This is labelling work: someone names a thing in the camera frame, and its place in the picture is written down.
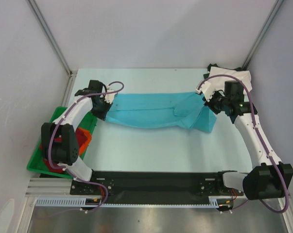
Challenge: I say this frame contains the left aluminium frame post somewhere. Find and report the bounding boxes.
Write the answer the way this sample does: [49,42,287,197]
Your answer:
[26,0,73,76]

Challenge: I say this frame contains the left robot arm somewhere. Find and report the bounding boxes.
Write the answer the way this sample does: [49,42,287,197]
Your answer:
[41,80,118,194]

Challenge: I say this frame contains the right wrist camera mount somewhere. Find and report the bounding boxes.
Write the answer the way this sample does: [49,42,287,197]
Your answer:
[195,80,216,102]

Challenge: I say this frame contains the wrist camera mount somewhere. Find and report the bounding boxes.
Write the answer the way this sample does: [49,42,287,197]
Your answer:
[104,86,118,104]
[195,80,216,102]

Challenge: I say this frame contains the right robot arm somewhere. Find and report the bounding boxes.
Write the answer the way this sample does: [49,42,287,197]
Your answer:
[197,81,293,200]

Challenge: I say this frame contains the white folded t-shirt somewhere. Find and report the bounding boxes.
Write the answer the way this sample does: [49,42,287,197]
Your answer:
[208,67,252,92]

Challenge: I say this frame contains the dark green folded t-shirt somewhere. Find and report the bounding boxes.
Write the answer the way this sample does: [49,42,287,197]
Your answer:
[203,63,243,79]

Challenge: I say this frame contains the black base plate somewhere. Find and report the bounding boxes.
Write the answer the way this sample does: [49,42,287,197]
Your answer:
[70,171,243,205]

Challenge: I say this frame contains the white cable duct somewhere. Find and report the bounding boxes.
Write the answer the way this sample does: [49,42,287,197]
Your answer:
[35,197,232,208]

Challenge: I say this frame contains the orange t-shirt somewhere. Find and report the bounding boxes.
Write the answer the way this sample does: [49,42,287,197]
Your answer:
[75,128,92,156]

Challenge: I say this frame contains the right aluminium frame post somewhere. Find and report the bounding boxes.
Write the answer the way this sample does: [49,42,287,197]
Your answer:
[241,0,285,70]

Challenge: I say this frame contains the dark red t-shirt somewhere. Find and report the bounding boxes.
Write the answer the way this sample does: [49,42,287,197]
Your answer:
[39,143,64,174]

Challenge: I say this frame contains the light blue t-shirt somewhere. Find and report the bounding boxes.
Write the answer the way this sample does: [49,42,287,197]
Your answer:
[106,92,217,133]

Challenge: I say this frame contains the aluminium frame post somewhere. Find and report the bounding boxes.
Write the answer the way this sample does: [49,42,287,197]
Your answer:
[241,0,285,70]
[26,0,73,76]

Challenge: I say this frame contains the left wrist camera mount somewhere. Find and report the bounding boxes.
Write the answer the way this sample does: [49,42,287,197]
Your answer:
[104,86,118,104]

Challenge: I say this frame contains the aluminium frame rail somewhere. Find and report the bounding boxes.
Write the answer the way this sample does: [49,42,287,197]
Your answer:
[24,178,292,199]

